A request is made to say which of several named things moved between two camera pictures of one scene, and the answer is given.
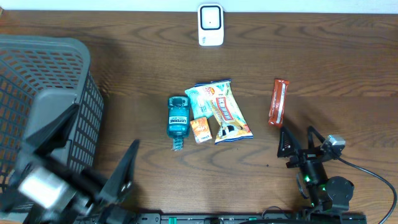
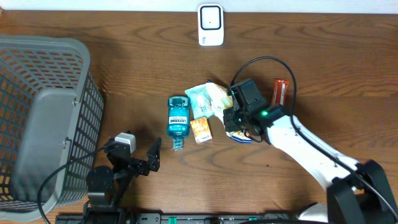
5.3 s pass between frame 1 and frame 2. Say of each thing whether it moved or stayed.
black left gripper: moved
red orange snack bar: stayed
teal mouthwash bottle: stayed
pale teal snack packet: stayed
